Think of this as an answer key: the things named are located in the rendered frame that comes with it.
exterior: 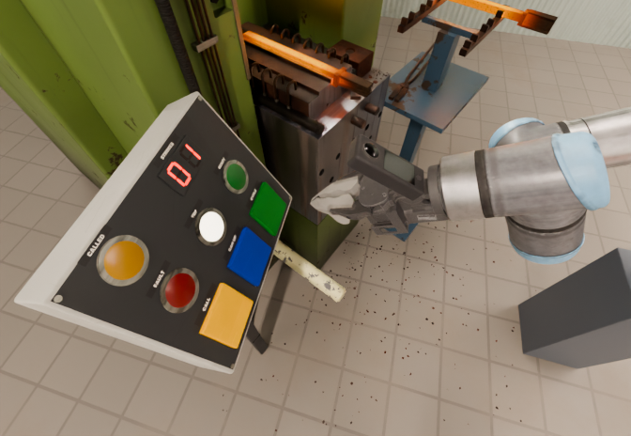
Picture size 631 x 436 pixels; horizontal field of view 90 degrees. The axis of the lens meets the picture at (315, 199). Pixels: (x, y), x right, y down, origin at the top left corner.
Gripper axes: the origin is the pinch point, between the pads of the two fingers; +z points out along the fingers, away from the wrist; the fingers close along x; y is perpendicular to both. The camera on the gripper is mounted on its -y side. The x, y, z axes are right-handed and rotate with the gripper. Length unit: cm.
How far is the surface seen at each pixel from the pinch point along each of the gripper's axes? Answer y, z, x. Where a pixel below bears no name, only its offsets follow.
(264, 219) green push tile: 0.0, 10.2, -2.9
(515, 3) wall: 127, -55, 304
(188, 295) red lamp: -7.5, 10.6, -20.2
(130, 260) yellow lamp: -16.8, 10.5, -19.9
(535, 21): 29, -42, 85
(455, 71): 45, -16, 96
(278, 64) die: -4, 23, 49
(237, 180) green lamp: -8.4, 10.6, -0.7
